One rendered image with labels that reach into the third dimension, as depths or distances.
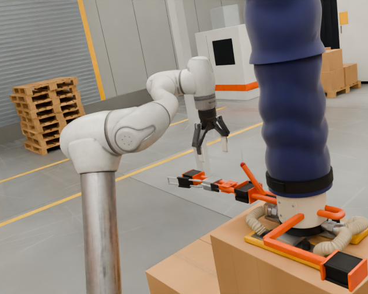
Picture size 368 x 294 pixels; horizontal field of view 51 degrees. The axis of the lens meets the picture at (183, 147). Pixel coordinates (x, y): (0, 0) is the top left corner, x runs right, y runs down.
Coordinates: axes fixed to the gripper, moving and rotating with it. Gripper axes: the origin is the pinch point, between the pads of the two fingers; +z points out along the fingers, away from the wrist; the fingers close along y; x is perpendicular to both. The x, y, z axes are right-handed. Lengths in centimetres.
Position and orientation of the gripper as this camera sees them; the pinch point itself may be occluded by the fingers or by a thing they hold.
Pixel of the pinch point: (213, 154)
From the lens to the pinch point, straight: 167.4
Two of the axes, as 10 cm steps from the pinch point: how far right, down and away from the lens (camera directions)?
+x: -6.2, -1.2, 7.8
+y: 7.7, -3.1, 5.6
